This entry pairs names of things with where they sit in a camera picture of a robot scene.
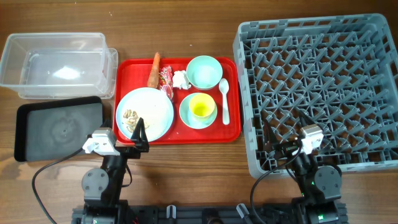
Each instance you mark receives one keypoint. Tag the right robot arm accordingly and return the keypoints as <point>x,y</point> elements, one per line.
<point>320,185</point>

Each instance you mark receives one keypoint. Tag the red snack wrapper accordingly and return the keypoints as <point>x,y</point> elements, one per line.
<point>165,81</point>

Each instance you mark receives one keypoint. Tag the red serving tray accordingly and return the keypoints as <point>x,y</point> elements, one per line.
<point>133,74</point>

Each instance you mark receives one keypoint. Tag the yellow cup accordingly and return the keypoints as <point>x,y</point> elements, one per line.
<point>202,106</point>

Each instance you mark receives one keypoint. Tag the clear plastic bin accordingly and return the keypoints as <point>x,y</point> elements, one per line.
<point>59,65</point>

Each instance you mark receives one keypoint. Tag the light blue small bowl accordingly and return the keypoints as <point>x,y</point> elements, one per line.
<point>187,117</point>

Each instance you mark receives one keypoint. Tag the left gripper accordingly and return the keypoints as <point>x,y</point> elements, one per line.
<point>139,140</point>

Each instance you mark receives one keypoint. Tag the white tissue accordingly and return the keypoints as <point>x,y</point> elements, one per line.
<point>180,80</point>

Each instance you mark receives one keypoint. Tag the white plastic spoon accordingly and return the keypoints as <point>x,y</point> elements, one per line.
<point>224,88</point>

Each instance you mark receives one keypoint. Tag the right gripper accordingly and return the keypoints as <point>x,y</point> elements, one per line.
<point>271,143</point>

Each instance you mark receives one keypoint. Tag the peanut shells food scraps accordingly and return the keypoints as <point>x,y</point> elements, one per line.
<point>130,120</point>

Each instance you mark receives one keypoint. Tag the mint green bowl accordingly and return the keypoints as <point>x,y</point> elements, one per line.
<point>204,72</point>

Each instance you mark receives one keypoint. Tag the black tray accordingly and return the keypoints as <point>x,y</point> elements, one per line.
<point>55,129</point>

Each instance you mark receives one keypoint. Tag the grey dishwasher rack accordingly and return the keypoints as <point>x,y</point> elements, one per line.
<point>341,71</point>

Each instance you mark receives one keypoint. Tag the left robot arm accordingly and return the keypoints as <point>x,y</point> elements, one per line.
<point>102,186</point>

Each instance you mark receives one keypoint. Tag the orange carrot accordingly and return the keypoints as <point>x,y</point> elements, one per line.
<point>153,79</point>

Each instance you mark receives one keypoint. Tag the large light blue plate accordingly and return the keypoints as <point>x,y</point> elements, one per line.
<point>153,106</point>

